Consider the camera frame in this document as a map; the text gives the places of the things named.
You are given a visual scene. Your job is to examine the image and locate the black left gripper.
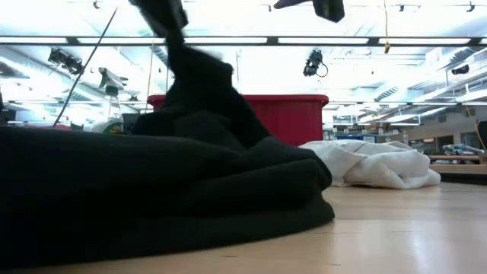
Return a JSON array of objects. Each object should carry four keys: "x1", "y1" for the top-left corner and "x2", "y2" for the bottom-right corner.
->
[{"x1": 129, "y1": 0, "x2": 189, "y2": 49}]

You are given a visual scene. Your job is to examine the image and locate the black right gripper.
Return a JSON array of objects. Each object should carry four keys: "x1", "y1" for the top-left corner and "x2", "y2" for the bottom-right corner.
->
[{"x1": 273, "y1": 0, "x2": 345, "y2": 23}]

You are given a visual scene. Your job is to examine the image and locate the black garment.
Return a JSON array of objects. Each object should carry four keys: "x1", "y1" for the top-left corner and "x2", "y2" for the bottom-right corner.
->
[{"x1": 0, "y1": 37, "x2": 336, "y2": 270}]

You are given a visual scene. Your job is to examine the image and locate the white button shirt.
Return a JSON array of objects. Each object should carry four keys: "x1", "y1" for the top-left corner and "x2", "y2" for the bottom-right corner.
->
[{"x1": 298, "y1": 139, "x2": 441, "y2": 190}]

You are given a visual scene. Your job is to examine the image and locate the red plastic laundry basket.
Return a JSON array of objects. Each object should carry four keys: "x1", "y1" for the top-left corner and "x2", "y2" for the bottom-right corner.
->
[{"x1": 147, "y1": 94, "x2": 330, "y2": 148}]

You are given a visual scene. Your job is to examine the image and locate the wooden workbench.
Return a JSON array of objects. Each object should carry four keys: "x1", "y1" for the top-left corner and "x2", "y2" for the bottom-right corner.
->
[{"x1": 428, "y1": 154, "x2": 487, "y2": 174}]

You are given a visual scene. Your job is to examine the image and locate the yellow cable with connector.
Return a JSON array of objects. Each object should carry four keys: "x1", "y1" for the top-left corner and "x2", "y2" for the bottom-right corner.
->
[{"x1": 383, "y1": 0, "x2": 391, "y2": 55}]

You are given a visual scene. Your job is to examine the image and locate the long black cable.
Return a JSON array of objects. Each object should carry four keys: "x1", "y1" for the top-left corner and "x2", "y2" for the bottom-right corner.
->
[{"x1": 53, "y1": 8, "x2": 118, "y2": 127}]

